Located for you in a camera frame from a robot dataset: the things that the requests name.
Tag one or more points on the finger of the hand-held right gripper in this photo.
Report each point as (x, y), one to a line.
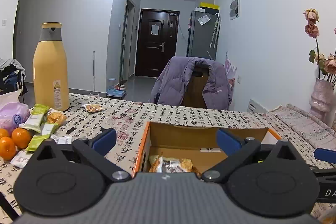
(326, 174)
(325, 154)

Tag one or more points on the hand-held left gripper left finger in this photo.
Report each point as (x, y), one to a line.
(105, 138)

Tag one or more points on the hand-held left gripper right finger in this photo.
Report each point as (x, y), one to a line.
(228, 141)

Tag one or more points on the cardboard box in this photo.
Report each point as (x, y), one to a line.
(183, 137)

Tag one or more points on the small nut snack packet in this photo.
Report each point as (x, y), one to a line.
(92, 108)

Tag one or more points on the folded pink grey cloth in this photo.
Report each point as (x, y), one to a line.
(296, 119)

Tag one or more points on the blue pet feeder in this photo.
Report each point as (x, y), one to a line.
(115, 88)

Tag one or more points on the orange crisp packet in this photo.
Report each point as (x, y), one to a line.
(55, 117)

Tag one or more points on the pink vase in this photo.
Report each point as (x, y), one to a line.
(321, 100)

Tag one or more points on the green white snack packet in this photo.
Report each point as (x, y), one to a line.
(34, 120)
(48, 128)
(37, 143)

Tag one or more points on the wooden chair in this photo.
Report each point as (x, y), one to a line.
(195, 90)

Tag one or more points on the pink rack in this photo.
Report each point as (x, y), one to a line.
(231, 74)

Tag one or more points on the purple jacket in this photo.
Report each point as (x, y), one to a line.
(170, 82)

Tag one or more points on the yellow bottle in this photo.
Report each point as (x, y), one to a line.
(50, 77)

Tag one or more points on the dark entrance door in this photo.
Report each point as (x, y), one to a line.
(147, 56)

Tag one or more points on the purple tissue pack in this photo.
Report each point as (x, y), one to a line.
(13, 115)

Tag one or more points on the grey interior door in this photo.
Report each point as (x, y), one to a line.
(128, 43)

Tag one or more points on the grey refrigerator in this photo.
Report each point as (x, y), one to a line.
(202, 43)

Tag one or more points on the folded umbrella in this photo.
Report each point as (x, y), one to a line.
(216, 29)

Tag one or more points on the pile of clothes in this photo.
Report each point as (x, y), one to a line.
(10, 66)

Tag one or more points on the white door notice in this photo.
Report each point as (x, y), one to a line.
(155, 29)

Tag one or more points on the clear plastic bag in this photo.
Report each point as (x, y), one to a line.
(204, 19)

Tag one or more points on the dried rose bouquet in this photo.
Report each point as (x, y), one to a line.
(311, 29)

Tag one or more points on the yellow box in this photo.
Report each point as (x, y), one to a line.
(209, 5)

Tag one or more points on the wall picture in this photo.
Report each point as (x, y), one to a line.
(234, 7)

